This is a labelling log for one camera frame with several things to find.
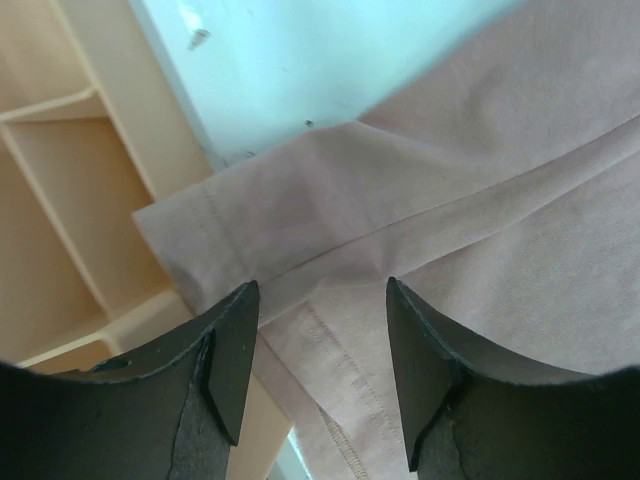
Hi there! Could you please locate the orange desk organizer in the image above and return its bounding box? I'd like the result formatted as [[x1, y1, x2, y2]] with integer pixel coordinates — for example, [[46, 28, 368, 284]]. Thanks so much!
[[1, 1, 291, 479]]

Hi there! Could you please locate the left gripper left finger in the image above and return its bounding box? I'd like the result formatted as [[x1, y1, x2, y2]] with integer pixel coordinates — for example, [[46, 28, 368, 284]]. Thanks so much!
[[1, 281, 260, 479]]

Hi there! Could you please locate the pink t shirt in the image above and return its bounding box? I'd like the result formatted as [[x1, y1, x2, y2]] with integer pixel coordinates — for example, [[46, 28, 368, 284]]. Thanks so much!
[[135, 1, 639, 479]]

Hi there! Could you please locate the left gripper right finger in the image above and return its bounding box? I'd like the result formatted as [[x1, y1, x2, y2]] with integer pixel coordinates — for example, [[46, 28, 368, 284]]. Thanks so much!
[[386, 279, 639, 479]]

